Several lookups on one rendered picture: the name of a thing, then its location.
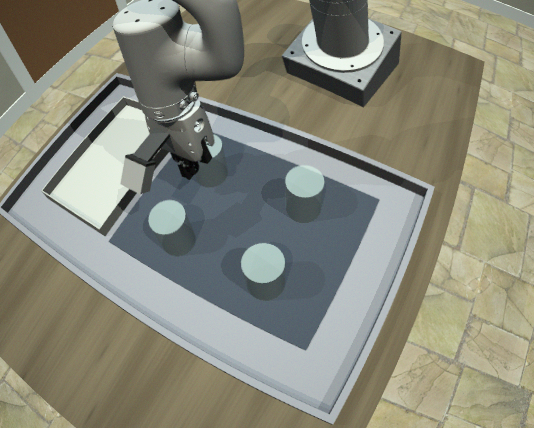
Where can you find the clear glass jar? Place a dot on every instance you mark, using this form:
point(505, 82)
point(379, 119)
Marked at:
point(215, 172)
point(263, 267)
point(304, 186)
point(170, 224)

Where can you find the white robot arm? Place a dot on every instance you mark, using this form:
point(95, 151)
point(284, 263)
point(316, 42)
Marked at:
point(164, 57)

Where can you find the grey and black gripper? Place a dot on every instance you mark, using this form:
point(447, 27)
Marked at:
point(188, 133)

